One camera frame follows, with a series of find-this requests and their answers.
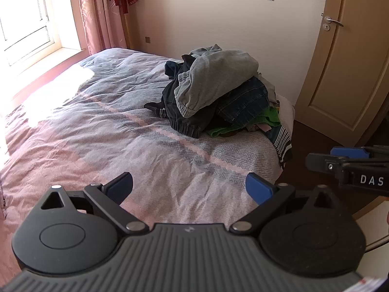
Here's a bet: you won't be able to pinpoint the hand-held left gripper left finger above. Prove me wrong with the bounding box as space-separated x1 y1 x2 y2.
39 172 149 235

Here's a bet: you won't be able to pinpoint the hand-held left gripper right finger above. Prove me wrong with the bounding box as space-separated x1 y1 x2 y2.
229 173 339 235

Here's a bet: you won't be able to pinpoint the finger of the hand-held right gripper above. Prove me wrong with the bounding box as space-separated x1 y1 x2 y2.
305 154 345 175
330 146 389 160

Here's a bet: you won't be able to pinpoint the grey sweatshirt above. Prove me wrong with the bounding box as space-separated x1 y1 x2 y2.
175 49 259 118

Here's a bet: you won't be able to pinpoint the striped garment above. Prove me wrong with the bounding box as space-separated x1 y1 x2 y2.
269 125 294 170

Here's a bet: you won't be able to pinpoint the pink garment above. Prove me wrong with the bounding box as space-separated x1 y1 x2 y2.
246 121 274 133

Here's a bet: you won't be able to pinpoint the white garment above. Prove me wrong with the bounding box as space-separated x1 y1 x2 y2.
275 93 296 128

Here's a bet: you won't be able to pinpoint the pink grey striped blanket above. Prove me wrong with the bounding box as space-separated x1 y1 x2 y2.
0 48 294 228

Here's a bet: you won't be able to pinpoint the green garment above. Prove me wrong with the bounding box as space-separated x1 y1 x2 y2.
207 106 282 137

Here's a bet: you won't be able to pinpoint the black striped sock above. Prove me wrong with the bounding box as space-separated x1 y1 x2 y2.
143 99 168 119

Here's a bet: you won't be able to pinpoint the beige door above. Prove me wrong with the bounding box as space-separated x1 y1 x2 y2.
294 0 389 147

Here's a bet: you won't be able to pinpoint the blue denim jeans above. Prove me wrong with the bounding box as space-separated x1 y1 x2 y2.
215 77 270 123

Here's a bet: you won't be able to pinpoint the black jacket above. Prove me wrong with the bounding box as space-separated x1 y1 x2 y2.
161 55 220 139

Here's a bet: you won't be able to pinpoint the navy garment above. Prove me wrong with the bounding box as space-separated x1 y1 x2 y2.
164 61 185 80

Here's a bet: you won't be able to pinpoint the wooden window sill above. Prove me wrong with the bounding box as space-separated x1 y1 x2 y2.
0 47 89 108

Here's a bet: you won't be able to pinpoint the grey-blue garment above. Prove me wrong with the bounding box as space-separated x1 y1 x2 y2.
189 44 223 59

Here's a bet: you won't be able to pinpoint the wooden coat stand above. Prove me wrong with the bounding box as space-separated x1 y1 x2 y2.
120 4 132 50

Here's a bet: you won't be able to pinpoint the pink curtain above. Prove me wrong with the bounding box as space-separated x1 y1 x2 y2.
74 0 129 56

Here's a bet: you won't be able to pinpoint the window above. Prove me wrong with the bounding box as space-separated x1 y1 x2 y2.
0 0 82 67

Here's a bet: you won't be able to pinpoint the metal door handle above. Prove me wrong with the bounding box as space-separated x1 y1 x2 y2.
322 15 344 31

